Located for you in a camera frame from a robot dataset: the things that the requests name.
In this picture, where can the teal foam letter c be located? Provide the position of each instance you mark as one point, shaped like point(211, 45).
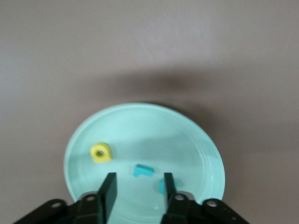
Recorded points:
point(161, 186)

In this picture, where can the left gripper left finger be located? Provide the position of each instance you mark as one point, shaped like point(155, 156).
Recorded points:
point(109, 193)

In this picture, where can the teal foam letter r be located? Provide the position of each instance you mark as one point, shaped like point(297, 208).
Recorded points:
point(140, 170)

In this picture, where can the yellow foam letter a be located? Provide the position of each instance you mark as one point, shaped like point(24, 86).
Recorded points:
point(107, 154)

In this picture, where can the green plate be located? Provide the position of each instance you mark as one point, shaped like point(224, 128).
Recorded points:
point(151, 140)

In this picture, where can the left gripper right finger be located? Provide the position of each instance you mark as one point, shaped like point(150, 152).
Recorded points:
point(170, 193)

